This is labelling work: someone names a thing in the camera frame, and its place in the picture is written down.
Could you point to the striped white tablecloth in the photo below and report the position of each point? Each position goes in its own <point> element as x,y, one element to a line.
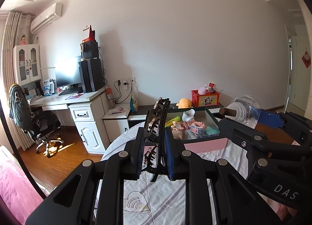
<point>163,201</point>

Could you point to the black computer tower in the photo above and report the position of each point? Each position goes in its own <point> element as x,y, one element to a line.
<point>91,75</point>

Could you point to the pink pig plush toy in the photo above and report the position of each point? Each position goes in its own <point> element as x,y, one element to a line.
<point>177,130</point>

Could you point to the black computer monitor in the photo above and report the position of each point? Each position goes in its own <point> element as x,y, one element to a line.
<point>67,71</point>

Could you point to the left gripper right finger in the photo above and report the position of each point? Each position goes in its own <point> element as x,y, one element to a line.
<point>215,191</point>

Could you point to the pink bed cover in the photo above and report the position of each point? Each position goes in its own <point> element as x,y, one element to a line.
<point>17,192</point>

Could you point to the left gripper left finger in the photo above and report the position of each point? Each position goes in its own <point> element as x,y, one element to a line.
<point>93,193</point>

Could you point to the white computer desk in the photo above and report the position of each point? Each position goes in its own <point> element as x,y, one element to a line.
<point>87,112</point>

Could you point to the yellow highlighter marker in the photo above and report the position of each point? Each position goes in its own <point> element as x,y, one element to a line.
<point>172,121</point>

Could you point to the white glass-door cabinet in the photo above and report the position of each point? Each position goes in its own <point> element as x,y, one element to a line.
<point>26,64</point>

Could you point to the beige curtain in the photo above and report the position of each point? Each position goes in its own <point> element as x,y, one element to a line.
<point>11,26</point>

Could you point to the black keyboard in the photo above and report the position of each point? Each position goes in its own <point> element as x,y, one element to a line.
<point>75,90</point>

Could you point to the pink plush in crate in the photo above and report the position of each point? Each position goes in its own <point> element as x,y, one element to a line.
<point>202,90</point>

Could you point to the red calendar stand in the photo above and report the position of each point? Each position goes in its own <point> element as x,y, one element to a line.
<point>90,34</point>

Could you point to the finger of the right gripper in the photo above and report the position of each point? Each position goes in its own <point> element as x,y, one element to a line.
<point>270,119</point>

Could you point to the orange cap bottle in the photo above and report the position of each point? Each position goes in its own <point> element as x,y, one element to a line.
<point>110,98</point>

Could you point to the black office chair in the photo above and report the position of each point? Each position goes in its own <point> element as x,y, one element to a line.
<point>45,130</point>

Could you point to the red storage crate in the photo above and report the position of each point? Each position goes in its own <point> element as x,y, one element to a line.
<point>208,99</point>

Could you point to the black speaker box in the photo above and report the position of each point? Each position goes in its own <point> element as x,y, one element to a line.
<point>89,49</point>

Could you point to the pink block toy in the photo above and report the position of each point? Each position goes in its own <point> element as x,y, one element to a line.
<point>197,127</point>

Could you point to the white paw-print cup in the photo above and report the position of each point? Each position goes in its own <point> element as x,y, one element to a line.
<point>188,115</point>

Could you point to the pink and green tray box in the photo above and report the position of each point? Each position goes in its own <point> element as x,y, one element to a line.
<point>201,143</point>

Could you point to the blue snack bag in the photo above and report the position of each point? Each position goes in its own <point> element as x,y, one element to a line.
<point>133,104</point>

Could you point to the dark jacket on chair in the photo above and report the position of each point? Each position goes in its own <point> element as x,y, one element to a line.
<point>20,111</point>

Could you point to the white air conditioner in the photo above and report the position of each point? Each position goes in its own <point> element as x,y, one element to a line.
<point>49,15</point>

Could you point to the yellow plush octopus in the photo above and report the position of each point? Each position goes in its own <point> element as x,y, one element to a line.
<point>184,103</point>

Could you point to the white wall socket strip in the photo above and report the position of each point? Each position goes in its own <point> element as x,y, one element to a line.
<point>126,83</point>

